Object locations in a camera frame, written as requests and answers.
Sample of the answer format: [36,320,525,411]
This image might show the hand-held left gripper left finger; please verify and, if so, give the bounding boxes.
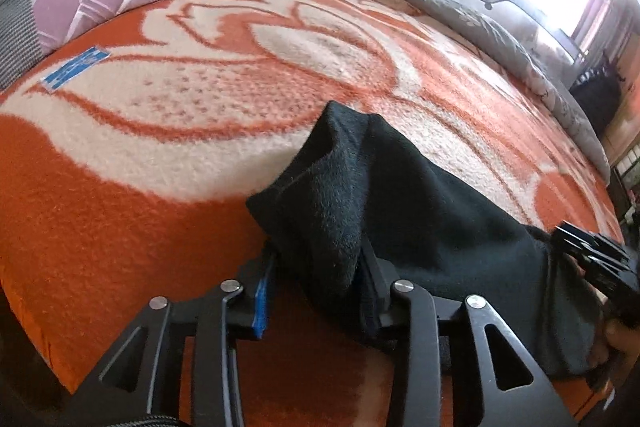
[65,248,277,427]

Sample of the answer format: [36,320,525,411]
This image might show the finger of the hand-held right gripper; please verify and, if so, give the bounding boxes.
[552,220,627,259]

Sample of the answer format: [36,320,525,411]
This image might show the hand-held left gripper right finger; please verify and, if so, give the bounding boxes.
[358,237,577,427]

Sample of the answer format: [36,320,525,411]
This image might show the black pants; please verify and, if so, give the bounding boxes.
[245,101,609,381]

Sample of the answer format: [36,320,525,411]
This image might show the person's right hand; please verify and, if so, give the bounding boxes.
[587,314,640,371]

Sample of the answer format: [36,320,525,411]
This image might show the dark cloth heap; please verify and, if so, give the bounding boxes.
[569,66,623,138]

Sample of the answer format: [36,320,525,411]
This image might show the orange and white floral blanket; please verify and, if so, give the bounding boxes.
[0,0,626,427]

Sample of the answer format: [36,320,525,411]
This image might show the grey quilt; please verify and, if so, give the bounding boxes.
[302,0,612,185]

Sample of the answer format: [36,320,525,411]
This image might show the blue blanket label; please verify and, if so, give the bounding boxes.
[40,47,111,94]

